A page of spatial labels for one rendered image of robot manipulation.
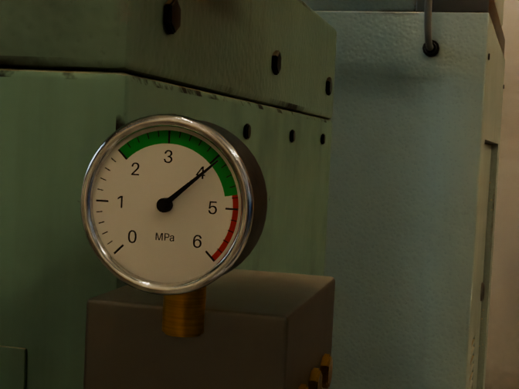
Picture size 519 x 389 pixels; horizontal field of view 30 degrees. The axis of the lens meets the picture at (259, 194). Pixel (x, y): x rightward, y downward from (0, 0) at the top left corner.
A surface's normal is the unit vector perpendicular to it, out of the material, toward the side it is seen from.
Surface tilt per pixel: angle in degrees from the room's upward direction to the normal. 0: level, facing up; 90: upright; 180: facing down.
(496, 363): 90
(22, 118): 90
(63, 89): 90
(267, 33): 90
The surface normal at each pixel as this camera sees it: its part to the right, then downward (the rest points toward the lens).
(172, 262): -0.22, 0.04
